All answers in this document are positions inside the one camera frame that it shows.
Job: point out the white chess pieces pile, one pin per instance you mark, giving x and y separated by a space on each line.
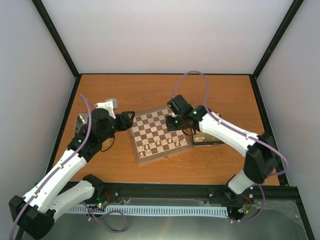
199 138

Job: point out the silver metal tin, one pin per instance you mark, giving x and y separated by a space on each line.
81 119

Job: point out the left controller board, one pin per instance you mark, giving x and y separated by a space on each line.
101 204

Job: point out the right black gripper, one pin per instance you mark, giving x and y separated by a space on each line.
170 127

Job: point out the gold metal tin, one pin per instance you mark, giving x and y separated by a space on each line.
210 140

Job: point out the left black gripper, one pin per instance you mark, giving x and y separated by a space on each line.
126 123

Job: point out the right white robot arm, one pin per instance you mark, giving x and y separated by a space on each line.
258 150

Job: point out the light blue cable duct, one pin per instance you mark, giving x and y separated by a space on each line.
165 211

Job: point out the black aluminium frame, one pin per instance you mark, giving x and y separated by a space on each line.
134 51

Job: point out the wooden chess board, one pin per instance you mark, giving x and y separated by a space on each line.
149 127

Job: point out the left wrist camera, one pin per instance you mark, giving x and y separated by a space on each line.
110 105

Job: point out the white rook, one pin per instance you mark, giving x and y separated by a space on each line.
183 142

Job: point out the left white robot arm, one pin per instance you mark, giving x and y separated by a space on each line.
37 211

